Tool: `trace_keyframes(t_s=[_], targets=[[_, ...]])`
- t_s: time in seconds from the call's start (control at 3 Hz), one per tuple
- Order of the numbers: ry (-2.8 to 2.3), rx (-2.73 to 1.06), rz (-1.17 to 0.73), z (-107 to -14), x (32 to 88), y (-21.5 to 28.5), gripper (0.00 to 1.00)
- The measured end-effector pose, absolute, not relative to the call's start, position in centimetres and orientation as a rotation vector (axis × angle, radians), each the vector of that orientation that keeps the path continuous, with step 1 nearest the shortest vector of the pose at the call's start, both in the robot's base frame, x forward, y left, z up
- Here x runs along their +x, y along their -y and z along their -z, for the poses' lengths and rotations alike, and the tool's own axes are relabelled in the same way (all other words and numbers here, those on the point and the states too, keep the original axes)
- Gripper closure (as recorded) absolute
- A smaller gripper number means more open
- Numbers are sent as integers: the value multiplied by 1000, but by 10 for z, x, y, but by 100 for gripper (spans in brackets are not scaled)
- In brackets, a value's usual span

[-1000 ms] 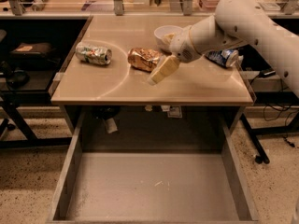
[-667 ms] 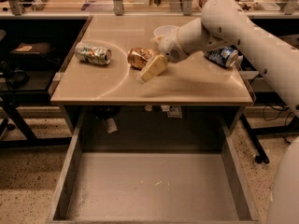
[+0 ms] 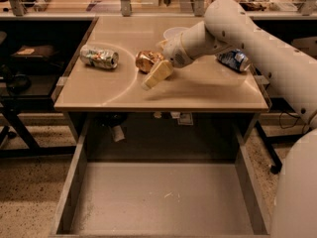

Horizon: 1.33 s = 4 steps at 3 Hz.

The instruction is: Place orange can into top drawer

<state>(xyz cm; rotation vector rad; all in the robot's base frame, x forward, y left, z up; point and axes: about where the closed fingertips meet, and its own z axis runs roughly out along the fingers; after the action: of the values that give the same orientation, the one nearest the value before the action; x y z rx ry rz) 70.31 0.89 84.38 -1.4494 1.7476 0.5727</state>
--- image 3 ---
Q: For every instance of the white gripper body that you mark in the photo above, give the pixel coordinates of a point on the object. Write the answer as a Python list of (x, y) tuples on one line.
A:
[(174, 53)]

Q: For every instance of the crushed orange soda can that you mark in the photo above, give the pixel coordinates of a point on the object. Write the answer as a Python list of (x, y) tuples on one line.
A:
[(145, 60)]

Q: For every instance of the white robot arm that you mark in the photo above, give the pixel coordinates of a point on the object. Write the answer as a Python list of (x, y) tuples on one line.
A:
[(292, 73)]

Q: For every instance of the crushed blue soda can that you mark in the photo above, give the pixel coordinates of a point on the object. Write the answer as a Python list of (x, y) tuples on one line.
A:
[(235, 60)]

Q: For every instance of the crushed green soda can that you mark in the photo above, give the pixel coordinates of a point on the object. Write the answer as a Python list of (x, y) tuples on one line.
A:
[(99, 57)]

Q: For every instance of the open grey top drawer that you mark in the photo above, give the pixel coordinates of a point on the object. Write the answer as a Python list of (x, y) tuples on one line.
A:
[(165, 180)]

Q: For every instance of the white bowl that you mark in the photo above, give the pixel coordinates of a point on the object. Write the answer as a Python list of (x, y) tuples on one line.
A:
[(174, 32)]

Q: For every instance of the white paper tag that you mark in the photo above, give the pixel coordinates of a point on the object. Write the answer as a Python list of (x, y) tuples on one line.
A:
[(117, 133)]

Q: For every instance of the black office chair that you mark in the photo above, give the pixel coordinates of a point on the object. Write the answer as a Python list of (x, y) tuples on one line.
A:
[(29, 93)]

